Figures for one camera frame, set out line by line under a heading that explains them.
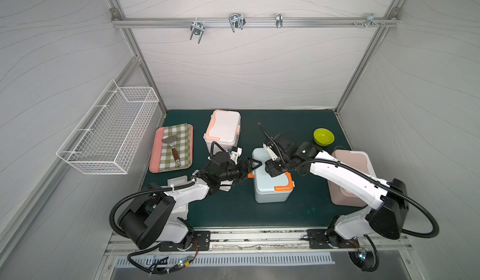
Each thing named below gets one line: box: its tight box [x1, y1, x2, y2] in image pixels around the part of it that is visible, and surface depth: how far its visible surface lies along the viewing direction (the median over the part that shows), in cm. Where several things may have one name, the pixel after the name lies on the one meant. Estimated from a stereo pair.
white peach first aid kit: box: [203, 109, 242, 157], surface depth 95 cm
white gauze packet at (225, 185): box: [218, 179, 234, 192], surface depth 75 cm
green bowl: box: [313, 128, 335, 147], surface depth 106 cm
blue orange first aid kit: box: [247, 146, 295, 204], surface depth 76 cm
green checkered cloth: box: [158, 123, 192, 171], surface depth 103 cm
